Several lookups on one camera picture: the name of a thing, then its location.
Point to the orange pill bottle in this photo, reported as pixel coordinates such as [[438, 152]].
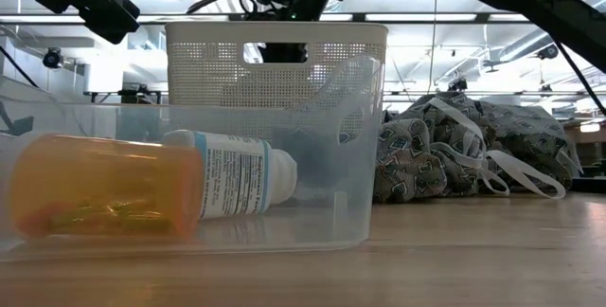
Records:
[[104, 179]]

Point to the white supplement bottle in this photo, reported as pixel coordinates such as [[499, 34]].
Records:
[[237, 174]]

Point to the grey patterned gown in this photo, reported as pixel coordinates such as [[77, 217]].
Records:
[[426, 165]]

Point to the clear plastic container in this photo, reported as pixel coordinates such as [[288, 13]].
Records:
[[331, 222]]

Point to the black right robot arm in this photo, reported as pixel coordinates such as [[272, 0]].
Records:
[[544, 4]]

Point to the white perforated plastic basket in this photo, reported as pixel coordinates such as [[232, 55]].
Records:
[[213, 79]]

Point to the black ceiling camera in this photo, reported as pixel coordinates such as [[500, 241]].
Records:
[[52, 58], [548, 52]]

